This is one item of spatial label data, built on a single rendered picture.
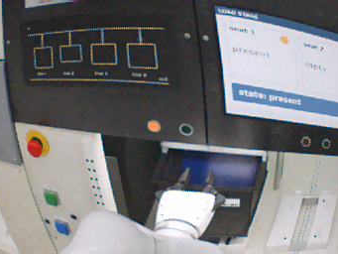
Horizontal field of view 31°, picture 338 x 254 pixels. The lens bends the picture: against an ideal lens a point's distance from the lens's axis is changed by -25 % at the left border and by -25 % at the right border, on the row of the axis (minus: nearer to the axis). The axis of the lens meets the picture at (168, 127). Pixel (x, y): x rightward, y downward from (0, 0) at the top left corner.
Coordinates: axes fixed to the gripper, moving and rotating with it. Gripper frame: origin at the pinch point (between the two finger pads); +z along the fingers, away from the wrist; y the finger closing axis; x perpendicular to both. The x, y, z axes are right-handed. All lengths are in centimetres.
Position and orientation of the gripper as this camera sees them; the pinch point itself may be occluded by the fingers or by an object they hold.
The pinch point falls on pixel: (197, 181)
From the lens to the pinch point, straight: 148.7
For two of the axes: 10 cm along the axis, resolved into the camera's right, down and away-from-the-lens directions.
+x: -0.8, -7.8, -6.2
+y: 9.7, 1.0, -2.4
